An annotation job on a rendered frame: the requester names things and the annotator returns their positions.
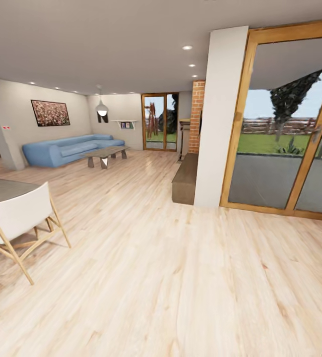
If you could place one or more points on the wood fireplace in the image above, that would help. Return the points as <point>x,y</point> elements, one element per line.
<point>185,138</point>

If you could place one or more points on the cabinet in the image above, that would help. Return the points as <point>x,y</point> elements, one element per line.
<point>184,181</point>

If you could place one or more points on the decorative sign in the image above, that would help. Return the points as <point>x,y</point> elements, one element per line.
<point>105,118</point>

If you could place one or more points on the door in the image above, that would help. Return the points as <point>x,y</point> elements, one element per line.
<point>274,162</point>
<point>160,121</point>

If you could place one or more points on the straight chair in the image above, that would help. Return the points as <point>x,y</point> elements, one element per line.
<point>19,215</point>

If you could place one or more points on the room light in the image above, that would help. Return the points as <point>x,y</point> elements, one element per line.
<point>101,106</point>

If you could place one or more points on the breakfast table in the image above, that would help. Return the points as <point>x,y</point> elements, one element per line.
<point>10,189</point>

